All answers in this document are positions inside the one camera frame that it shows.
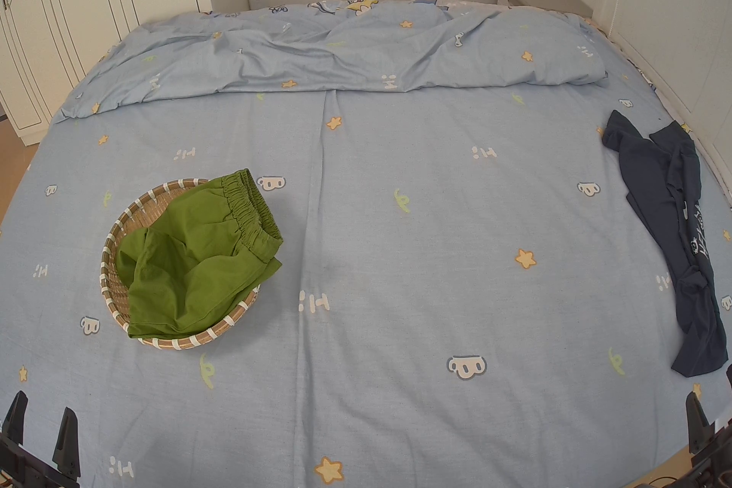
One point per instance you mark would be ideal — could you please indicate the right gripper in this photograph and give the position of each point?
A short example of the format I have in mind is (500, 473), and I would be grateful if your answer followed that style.
(718, 457)

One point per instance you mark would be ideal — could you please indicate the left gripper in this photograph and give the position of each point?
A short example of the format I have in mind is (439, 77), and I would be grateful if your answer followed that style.
(28, 468)

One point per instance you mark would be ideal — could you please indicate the green shorts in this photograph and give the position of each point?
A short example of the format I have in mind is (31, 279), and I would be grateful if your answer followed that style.
(188, 274)

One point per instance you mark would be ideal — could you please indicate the round woven basket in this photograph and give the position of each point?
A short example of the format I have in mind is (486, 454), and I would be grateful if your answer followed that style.
(143, 211)

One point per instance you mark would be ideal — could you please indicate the dark blue T-shirt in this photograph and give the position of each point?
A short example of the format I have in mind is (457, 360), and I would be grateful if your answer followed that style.
(657, 177)

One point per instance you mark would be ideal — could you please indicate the pale blue quilt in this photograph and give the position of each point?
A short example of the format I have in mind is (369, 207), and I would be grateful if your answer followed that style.
(343, 57)

